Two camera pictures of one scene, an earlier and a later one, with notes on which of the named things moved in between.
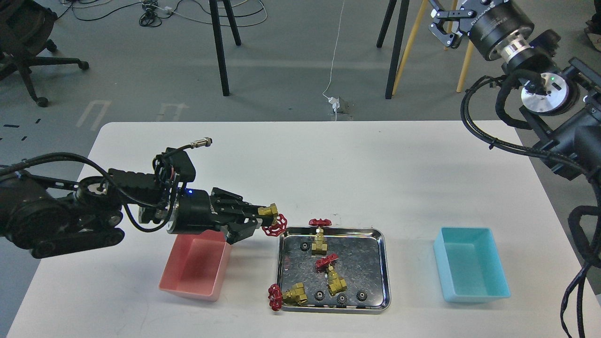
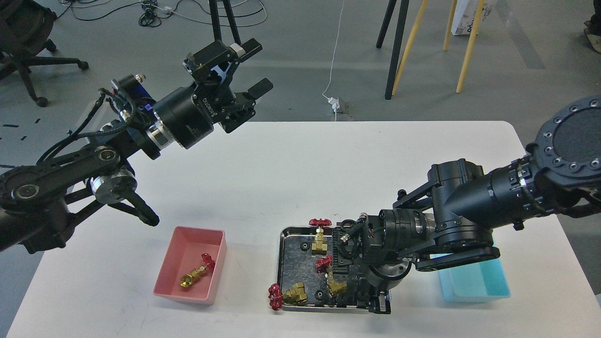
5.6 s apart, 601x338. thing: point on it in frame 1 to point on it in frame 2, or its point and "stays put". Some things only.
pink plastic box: (197, 265) stays put
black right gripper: (497, 28) to (358, 249)
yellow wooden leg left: (410, 46) stays put
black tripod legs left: (214, 11) stays put
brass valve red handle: (279, 221) to (188, 280)
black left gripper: (191, 211) to (188, 114)
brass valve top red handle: (319, 245) stays put
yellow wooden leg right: (470, 48) stays put
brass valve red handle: (335, 282) stays put
